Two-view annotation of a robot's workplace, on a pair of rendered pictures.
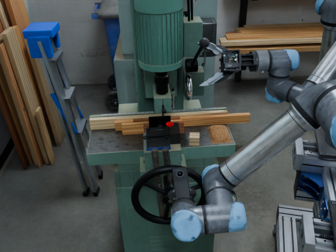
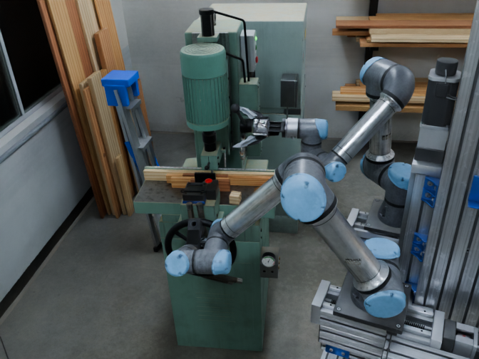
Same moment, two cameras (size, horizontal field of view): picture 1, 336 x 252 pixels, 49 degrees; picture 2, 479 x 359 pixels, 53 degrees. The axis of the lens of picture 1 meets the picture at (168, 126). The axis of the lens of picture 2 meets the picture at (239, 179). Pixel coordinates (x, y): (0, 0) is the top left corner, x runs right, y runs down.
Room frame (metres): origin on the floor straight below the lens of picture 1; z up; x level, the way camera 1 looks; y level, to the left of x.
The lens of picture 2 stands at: (-0.41, -0.45, 2.02)
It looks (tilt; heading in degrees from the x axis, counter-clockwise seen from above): 32 degrees down; 11
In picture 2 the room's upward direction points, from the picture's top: 3 degrees counter-clockwise
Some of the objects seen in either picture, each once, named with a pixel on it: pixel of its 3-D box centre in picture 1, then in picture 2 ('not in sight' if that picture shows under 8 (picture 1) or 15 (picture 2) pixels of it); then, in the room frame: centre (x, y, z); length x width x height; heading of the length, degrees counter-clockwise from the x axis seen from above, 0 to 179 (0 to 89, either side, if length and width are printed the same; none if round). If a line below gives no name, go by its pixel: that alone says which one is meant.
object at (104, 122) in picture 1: (159, 119); (209, 176); (1.36, 0.04, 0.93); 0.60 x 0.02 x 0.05; 93
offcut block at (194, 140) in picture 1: (194, 139); (235, 197); (1.21, -0.11, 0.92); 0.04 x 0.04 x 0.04; 84
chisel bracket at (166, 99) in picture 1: (162, 99); (212, 156); (1.36, 0.02, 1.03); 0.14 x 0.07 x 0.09; 3
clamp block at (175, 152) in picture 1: (162, 150); (201, 205); (1.15, 0.03, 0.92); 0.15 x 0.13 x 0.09; 93
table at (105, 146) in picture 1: (161, 146); (205, 202); (1.23, 0.03, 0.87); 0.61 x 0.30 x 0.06; 93
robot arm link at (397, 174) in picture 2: not in sight; (400, 182); (1.30, -0.77, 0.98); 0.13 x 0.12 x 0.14; 35
